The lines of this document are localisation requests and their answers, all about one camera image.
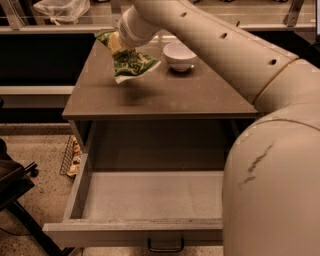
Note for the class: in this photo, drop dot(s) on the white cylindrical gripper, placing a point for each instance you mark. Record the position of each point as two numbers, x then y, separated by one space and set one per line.
127 33

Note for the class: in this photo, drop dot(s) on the green jalapeno chip bag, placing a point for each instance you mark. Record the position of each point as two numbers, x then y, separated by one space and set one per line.
130 63

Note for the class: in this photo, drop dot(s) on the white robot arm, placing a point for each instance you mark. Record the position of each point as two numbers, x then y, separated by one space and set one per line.
271 187

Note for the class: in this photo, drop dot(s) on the clear plastic bag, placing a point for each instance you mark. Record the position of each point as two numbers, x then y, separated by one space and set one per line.
62 11

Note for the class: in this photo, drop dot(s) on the grey counter cabinet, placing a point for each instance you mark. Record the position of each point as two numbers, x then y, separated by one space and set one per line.
161 121

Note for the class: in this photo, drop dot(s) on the open grey top drawer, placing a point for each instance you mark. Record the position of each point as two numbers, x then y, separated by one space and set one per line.
125 208

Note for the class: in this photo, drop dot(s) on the white ceramic bowl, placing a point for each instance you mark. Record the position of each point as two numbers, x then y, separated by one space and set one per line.
179 57

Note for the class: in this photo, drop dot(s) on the long shelf rack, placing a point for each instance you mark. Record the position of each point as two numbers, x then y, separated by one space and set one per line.
18 17

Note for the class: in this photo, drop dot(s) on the black office chair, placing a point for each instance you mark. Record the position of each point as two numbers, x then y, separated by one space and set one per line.
14 183

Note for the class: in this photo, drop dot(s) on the wire basket with snacks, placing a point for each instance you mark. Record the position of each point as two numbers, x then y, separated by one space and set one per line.
71 159

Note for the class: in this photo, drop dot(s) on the black drawer handle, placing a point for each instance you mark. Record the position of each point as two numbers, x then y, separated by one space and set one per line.
165 246

